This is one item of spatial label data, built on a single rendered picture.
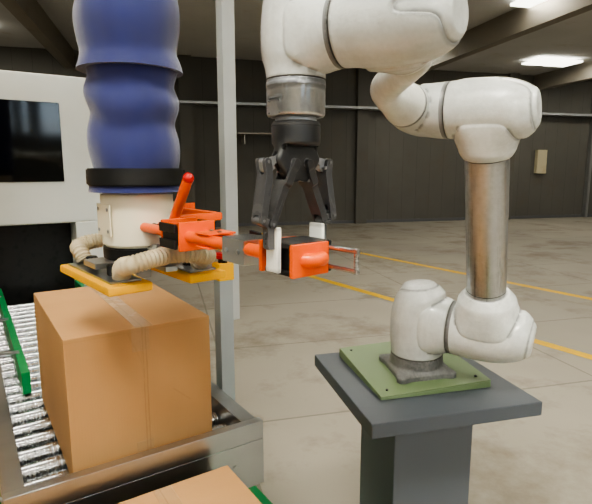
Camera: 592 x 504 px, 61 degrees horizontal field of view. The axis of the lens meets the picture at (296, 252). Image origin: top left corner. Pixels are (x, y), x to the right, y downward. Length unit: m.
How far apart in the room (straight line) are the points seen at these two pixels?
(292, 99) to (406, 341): 0.93
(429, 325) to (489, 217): 0.37
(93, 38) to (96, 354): 0.77
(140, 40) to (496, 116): 0.78
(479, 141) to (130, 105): 0.77
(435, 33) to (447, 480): 1.31
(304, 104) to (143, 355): 0.94
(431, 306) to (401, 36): 0.93
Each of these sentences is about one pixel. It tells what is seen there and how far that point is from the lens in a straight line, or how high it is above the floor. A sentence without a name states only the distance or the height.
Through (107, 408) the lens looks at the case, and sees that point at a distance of 1.51.
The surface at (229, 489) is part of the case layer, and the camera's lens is 1.47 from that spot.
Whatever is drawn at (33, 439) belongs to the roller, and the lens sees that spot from 1.87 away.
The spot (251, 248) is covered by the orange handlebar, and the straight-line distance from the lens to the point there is 0.84.
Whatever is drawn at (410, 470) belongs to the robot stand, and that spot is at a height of 0.52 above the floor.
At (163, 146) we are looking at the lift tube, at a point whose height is 1.43.
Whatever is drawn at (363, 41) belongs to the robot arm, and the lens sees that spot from 0.71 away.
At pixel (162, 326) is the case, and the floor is 0.94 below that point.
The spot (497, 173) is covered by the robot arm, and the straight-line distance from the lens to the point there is 1.26.
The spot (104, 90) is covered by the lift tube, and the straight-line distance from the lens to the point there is 1.23.
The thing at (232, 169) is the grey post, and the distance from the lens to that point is 4.56.
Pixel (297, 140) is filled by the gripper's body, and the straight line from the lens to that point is 0.75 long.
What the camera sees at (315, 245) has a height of 1.26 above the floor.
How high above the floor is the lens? 1.37
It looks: 9 degrees down
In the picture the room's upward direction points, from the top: straight up
